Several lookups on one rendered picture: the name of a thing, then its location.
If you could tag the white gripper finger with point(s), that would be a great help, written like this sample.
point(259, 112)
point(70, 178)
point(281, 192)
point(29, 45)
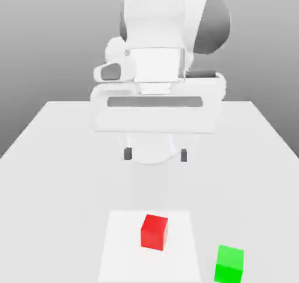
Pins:
point(183, 155)
point(127, 154)

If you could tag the small red cube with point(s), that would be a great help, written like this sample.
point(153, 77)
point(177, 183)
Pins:
point(154, 232)

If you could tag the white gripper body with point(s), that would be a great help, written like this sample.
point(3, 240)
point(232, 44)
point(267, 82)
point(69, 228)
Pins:
point(154, 119)

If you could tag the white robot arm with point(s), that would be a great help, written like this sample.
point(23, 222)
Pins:
point(151, 19)

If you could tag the small green cube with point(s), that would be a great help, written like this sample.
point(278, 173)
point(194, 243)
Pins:
point(229, 264)

